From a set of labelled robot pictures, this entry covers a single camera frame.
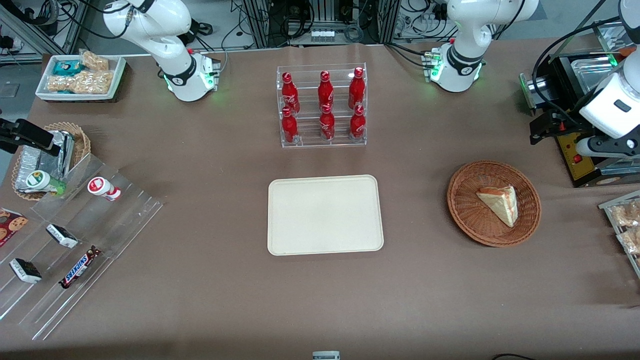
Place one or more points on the teal snack packet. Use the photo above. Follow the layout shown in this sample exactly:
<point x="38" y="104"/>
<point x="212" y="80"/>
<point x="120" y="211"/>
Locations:
<point x="66" y="67"/>

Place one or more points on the foil wrapped food package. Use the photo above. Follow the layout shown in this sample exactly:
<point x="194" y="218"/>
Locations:
<point x="42" y="162"/>

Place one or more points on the beige plastic tray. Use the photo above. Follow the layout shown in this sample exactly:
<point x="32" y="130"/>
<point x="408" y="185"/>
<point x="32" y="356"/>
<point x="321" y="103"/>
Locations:
<point x="325" y="215"/>

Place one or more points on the black food warmer machine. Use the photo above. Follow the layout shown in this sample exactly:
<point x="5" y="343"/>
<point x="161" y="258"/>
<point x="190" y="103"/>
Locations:
<point x="575" y="165"/>

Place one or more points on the wrapped pastry packet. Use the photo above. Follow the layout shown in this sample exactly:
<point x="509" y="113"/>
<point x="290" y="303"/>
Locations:
<point x="631" y="241"/>
<point x="627" y="214"/>

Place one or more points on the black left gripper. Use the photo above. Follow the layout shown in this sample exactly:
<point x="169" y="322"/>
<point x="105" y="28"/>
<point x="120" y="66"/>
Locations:
<point x="568" y="121"/>

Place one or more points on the grey tray with pastries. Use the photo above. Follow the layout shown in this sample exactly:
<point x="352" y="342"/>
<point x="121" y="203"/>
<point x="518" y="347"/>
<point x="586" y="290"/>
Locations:
<point x="607" y="210"/>

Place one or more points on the triangular sandwich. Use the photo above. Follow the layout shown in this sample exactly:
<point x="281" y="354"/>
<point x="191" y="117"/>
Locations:
<point x="501" y="202"/>

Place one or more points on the brown snickers bar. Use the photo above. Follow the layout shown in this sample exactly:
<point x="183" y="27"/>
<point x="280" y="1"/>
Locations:
<point x="80" y="267"/>

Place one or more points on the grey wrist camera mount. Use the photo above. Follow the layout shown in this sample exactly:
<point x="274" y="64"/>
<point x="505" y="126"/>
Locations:
<point x="607" y="146"/>

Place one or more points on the round brown wicker basket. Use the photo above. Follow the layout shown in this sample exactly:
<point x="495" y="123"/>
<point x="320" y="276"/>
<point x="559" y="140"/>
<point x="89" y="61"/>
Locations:
<point x="470" y="210"/>

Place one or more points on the red cookie packet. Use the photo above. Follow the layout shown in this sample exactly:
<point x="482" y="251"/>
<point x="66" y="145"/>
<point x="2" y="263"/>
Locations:
<point x="10" y="225"/>

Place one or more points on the aluminium equipment rack frame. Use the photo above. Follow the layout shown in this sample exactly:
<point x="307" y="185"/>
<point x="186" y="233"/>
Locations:
<point x="260" y="25"/>

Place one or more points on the red label yogurt bottle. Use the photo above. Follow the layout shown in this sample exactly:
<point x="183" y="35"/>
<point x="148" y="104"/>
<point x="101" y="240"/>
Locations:
<point x="102" y="188"/>

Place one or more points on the white power strip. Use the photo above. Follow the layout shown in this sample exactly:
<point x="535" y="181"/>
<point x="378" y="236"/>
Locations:
<point x="322" y="36"/>

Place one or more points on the large rice crisp packet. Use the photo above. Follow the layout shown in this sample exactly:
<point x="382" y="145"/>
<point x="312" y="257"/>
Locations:
<point x="82" y="82"/>

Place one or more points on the clear acrylic stepped display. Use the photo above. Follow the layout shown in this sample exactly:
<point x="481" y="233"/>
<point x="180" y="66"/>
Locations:
<point x="120" y="220"/>

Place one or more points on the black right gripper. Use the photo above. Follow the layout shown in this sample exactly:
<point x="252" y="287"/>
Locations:
<point x="20" y="131"/>

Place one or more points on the white label object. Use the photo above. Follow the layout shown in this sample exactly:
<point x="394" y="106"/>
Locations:
<point x="326" y="355"/>

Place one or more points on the green label yogurt bottle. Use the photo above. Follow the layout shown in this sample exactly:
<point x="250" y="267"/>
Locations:
<point x="42" y="181"/>

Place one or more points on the black white candy bar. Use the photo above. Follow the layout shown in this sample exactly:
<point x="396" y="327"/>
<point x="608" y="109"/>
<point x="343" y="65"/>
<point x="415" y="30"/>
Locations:
<point x="25" y="270"/>
<point x="62" y="236"/>

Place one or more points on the red cola bottle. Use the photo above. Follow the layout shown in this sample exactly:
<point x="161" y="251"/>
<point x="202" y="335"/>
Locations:
<point x="325" y="92"/>
<point x="357" y="124"/>
<point x="356" y="90"/>
<point x="327" y="125"/>
<point x="289" y="95"/>
<point x="289" y="127"/>

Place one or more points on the white rectangular snack tray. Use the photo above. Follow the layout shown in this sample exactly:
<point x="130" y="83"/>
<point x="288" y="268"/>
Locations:
<point x="117" y="75"/>

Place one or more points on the light brown wicker basket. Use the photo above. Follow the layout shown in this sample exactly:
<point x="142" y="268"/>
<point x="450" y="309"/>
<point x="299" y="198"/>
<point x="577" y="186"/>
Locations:
<point x="80" y="140"/>

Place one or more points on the clear acrylic bottle rack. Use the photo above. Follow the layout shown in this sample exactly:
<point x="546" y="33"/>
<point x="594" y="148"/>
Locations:
<point x="322" y="142"/>

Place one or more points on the small rice crisp packet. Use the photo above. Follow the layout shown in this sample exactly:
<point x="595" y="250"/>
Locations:
<point x="95" y="61"/>

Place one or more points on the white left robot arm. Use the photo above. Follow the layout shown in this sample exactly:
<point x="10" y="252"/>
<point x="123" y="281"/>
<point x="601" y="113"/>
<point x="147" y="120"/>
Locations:
<point x="467" y="30"/>

